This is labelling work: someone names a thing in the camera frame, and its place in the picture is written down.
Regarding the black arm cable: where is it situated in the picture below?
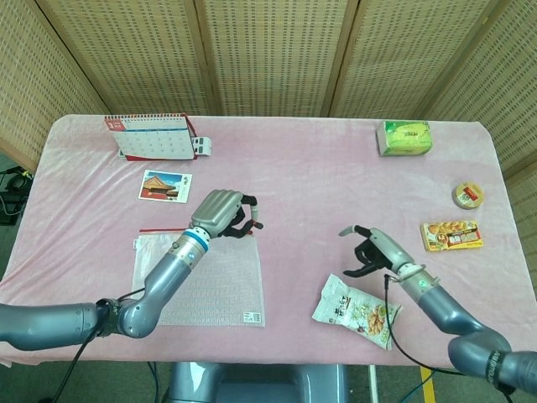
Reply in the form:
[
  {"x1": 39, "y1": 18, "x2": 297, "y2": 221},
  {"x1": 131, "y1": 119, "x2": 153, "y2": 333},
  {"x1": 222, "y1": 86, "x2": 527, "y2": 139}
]
[
  {"x1": 53, "y1": 293, "x2": 146, "y2": 403},
  {"x1": 383, "y1": 273, "x2": 515, "y2": 403}
]

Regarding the woven folding screen panel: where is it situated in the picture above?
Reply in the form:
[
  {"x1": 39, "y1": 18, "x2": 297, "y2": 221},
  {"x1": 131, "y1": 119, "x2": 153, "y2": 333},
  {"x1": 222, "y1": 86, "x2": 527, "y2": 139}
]
[
  {"x1": 427, "y1": 0, "x2": 537, "y2": 278},
  {"x1": 0, "y1": 0, "x2": 108, "y2": 171},
  {"x1": 329, "y1": 0, "x2": 503, "y2": 123},
  {"x1": 195, "y1": 0, "x2": 362, "y2": 118},
  {"x1": 35, "y1": 0, "x2": 213, "y2": 118}
]

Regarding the pink tablecloth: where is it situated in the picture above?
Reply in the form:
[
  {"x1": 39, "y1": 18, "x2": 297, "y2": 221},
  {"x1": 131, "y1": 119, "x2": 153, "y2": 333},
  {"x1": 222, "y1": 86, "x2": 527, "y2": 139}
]
[{"x1": 0, "y1": 113, "x2": 537, "y2": 370}]

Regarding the white mesh zipper pouch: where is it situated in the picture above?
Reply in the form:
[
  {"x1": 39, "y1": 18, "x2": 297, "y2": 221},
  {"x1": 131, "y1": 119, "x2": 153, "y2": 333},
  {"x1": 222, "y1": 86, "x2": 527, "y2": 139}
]
[{"x1": 132, "y1": 228, "x2": 266, "y2": 329}]

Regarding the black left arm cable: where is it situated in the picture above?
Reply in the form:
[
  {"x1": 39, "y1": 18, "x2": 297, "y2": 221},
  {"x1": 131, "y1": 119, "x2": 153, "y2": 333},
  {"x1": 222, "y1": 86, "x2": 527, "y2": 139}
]
[{"x1": 53, "y1": 293, "x2": 146, "y2": 403}]

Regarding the yellow snack box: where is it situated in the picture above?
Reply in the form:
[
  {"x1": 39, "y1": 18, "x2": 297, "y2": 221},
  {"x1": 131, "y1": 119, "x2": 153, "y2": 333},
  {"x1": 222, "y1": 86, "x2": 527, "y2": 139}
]
[{"x1": 420, "y1": 220, "x2": 484, "y2": 253}]

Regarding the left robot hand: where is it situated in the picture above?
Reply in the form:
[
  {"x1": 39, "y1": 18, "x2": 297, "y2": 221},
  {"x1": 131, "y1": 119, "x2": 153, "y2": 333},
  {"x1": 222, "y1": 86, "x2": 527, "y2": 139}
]
[{"x1": 190, "y1": 188, "x2": 264, "y2": 241}]

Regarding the small white plastic device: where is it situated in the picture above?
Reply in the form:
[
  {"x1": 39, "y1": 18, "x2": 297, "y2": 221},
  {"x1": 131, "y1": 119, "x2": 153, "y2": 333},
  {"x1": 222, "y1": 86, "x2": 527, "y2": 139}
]
[{"x1": 190, "y1": 136, "x2": 214, "y2": 157}]

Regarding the grey robot torso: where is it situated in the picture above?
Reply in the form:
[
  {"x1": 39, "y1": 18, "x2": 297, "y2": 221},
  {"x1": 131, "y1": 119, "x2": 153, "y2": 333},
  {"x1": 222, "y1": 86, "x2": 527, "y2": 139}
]
[{"x1": 161, "y1": 361, "x2": 349, "y2": 403}]

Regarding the green tissue pack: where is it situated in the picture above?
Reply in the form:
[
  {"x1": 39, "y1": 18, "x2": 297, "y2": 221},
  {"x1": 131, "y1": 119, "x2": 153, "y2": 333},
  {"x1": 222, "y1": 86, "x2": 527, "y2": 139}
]
[{"x1": 376, "y1": 120, "x2": 434, "y2": 158}]

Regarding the round orange tin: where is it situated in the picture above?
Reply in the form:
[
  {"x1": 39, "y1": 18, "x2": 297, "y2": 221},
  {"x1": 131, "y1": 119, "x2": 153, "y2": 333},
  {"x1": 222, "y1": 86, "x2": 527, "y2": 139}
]
[{"x1": 451, "y1": 180, "x2": 485, "y2": 210}]

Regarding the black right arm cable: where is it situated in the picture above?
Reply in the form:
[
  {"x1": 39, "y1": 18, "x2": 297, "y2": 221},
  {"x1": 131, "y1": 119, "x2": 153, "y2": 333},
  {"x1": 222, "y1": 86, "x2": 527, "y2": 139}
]
[{"x1": 383, "y1": 273, "x2": 515, "y2": 403}]

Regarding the palace photo postcard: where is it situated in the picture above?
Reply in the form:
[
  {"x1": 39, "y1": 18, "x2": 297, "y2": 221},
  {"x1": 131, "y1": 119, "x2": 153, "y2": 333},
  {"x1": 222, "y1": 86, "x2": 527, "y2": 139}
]
[{"x1": 138, "y1": 169, "x2": 194, "y2": 203}]

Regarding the red desk calendar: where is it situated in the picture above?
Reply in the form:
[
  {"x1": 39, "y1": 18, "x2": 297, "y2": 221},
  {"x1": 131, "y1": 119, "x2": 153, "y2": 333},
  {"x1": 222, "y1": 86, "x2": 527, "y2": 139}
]
[{"x1": 103, "y1": 112, "x2": 198, "y2": 162}]

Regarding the pale green snack bag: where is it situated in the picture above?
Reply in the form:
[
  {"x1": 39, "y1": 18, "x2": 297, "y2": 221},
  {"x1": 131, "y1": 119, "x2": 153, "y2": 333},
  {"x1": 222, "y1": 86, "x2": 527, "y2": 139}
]
[{"x1": 311, "y1": 273, "x2": 402, "y2": 352}]

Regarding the white table leg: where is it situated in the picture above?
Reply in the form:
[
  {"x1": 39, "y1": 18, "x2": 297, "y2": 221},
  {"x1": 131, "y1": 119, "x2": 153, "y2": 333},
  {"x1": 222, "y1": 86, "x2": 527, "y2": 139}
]
[{"x1": 368, "y1": 364, "x2": 380, "y2": 403}]

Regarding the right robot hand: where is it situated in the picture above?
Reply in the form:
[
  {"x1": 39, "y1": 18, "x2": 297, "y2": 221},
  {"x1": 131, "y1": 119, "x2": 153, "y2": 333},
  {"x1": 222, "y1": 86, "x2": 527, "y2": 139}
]
[{"x1": 338, "y1": 224, "x2": 414, "y2": 279}]

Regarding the black floor equipment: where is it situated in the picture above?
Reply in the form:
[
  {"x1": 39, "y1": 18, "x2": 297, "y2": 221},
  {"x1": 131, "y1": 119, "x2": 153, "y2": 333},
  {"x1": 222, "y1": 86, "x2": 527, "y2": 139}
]
[{"x1": 0, "y1": 165, "x2": 35, "y2": 226}]

